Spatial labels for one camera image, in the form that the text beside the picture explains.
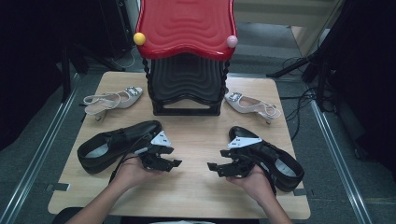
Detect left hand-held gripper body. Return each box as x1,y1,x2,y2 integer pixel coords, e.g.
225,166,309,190
138,130,175,172

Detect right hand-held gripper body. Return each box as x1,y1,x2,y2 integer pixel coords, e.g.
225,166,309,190
227,135,263,179

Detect white heeled slingback shoe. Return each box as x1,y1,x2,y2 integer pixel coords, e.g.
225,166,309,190
223,91,282,125
82,86,144,122

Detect red and black shoe rack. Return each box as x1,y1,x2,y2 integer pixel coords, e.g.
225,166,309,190
134,0,239,118

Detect person's right hand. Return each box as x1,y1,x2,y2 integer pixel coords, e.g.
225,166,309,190
226,166,276,204

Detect person's left hand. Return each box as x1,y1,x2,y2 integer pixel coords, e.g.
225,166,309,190
116,155,166,191

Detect black tripod stand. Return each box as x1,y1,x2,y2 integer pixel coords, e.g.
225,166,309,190
265,0,353,78

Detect black curtain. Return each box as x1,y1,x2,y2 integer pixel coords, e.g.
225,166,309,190
323,0,396,176
0,0,134,152

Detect black floor cables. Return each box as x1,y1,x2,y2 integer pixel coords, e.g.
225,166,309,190
280,55,325,142

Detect metal floor rail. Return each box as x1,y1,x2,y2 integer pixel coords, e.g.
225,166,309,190
309,101,374,224
0,73,80,224

